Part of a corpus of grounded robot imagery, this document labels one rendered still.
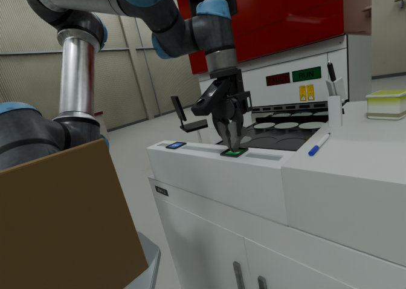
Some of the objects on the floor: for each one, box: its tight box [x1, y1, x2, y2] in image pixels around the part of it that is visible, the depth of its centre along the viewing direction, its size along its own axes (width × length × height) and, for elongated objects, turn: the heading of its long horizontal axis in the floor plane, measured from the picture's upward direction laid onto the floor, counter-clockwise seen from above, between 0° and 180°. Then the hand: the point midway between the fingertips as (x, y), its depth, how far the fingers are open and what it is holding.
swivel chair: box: [170, 96, 208, 144], centre depth 331 cm, size 68×68×107 cm
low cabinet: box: [94, 111, 110, 141], centre depth 622 cm, size 213×263×99 cm
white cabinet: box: [148, 178, 406, 289], centre depth 84 cm, size 64×96×82 cm, turn 84°
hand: (231, 149), depth 54 cm, fingers closed
